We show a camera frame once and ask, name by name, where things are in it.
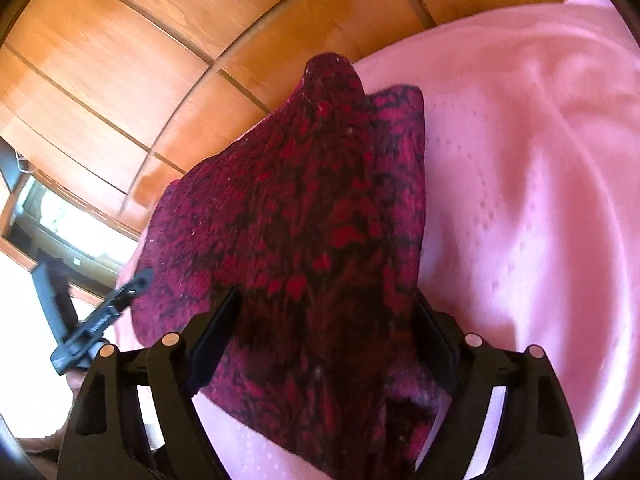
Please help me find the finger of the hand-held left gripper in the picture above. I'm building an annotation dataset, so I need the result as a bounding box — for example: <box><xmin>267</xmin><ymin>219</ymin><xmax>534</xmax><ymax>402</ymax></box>
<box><xmin>32</xmin><ymin>257</ymin><xmax>78</xmax><ymax>343</ymax></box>
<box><xmin>51</xmin><ymin>268</ymin><xmax>155</xmax><ymax>375</ymax></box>

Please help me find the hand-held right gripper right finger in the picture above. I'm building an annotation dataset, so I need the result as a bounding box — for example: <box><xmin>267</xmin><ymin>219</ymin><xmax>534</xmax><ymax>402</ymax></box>
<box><xmin>415</xmin><ymin>292</ymin><xmax>586</xmax><ymax>480</ymax></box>

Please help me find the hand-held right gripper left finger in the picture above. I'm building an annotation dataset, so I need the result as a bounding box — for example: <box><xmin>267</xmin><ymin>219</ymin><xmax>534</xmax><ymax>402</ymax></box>
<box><xmin>57</xmin><ymin>287</ymin><xmax>241</xmax><ymax>480</ymax></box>

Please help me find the red black floral garment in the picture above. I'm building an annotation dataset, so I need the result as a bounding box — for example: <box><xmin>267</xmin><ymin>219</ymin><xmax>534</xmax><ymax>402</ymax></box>
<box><xmin>131</xmin><ymin>51</ymin><xmax>453</xmax><ymax>480</ymax></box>

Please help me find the window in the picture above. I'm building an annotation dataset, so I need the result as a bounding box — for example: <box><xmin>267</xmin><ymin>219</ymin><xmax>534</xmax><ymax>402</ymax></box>
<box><xmin>0</xmin><ymin>140</ymin><xmax>140</xmax><ymax>281</ymax></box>

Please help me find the pink blanket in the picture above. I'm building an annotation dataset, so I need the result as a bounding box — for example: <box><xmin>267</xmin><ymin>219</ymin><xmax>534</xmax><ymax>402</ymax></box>
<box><xmin>112</xmin><ymin>0</ymin><xmax>640</xmax><ymax>480</ymax></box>

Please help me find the wooden wardrobe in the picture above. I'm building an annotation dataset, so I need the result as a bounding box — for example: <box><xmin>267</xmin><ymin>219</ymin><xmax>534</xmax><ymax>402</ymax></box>
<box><xmin>0</xmin><ymin>0</ymin><xmax>618</xmax><ymax>271</ymax></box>

